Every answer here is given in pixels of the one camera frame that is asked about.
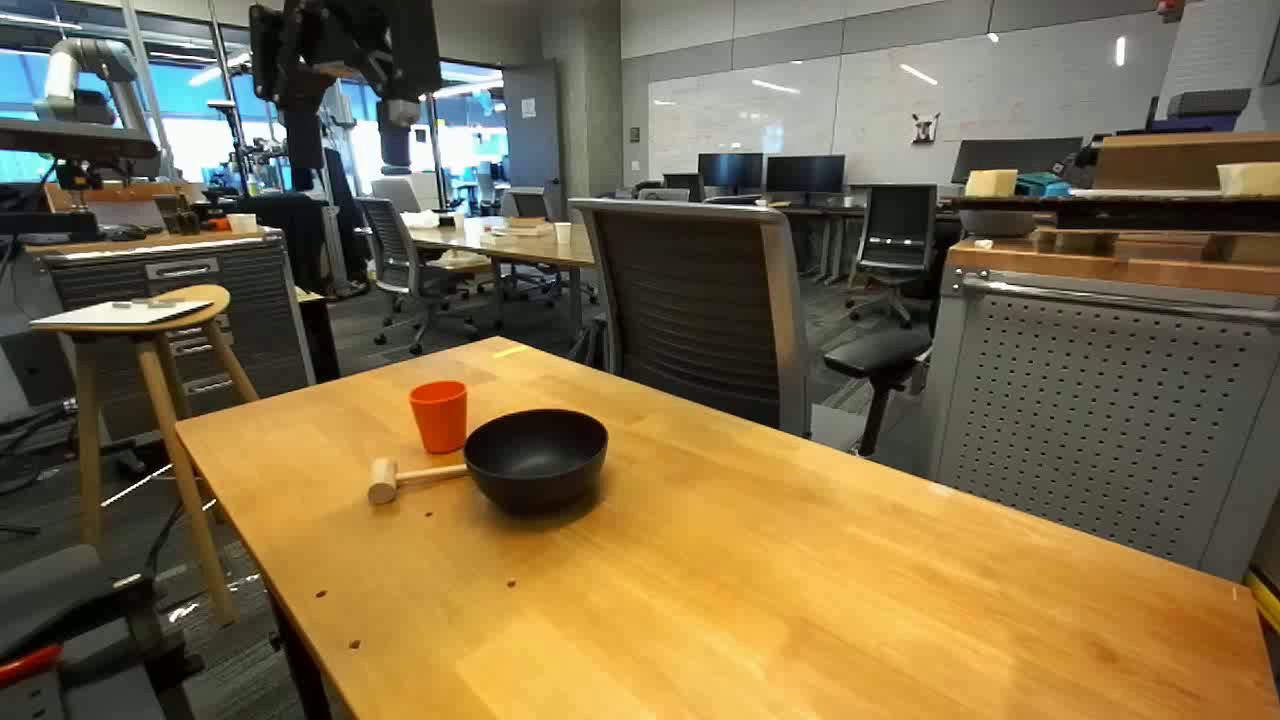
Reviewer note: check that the black computer monitor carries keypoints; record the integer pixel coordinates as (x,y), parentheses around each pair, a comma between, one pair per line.
(731,174)
(806,174)

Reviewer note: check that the small wooden mallet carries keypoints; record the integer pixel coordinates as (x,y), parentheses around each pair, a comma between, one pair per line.
(384,476)

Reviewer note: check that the grey perforated metal cart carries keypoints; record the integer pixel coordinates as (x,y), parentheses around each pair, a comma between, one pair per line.
(1105,403)

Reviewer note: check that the wide dark monitor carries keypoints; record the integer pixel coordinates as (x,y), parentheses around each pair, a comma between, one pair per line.
(1012,156)

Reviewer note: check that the small yellow foam block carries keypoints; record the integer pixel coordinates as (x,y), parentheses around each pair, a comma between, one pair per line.
(989,186)

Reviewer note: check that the cardboard box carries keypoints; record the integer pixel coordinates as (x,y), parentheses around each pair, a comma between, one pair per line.
(1250,177)

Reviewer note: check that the small black-white poster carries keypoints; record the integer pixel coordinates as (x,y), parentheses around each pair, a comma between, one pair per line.
(924,129)

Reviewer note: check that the grey mesh office chair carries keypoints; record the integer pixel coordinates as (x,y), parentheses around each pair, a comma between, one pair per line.
(697,314)

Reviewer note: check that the black bowl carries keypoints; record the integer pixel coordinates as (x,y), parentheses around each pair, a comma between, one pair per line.
(538,466)

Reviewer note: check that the brown wooden box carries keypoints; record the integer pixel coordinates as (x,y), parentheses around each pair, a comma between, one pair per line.
(1173,162)

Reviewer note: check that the grey storage cabinet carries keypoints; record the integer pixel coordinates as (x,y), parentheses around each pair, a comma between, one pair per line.
(226,304)

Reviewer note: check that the grey swivel office chair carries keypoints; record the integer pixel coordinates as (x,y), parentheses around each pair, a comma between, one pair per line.
(388,254)

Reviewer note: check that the black mesh office chair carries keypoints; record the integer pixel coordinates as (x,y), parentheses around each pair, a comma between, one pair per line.
(896,233)

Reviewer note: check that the glass whiteboard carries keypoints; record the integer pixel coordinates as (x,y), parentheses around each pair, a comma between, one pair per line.
(827,104)

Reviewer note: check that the white paper sheet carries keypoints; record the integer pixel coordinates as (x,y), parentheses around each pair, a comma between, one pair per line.
(120,314)

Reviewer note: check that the light wooden office table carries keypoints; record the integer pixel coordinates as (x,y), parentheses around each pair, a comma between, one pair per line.
(520,240)

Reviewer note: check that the wooden stool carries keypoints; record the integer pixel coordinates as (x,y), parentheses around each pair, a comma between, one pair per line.
(158,403)

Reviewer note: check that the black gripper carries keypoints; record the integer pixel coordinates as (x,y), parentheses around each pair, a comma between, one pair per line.
(351,43)

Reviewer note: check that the orange plastic cup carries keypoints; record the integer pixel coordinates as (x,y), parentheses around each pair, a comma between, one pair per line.
(439,417)

